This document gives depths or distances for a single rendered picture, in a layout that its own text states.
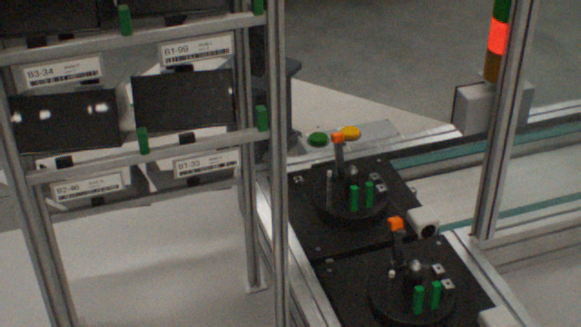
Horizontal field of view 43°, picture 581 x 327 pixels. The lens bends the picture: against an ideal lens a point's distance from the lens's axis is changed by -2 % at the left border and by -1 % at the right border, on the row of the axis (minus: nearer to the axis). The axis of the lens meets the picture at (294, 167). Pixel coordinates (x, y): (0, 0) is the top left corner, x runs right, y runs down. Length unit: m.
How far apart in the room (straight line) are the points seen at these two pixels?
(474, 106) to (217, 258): 0.56
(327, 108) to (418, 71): 1.98
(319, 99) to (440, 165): 0.45
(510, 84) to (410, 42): 2.93
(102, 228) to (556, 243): 0.88
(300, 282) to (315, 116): 0.66
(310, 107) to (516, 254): 0.68
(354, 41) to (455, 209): 2.66
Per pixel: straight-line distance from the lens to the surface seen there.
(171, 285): 1.39
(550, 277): 1.45
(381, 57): 3.89
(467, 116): 1.19
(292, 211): 1.35
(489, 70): 1.18
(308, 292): 1.23
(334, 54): 3.91
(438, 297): 1.15
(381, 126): 1.59
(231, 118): 0.97
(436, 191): 1.50
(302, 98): 1.88
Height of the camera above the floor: 1.84
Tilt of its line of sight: 37 degrees down
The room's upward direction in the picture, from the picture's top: 1 degrees counter-clockwise
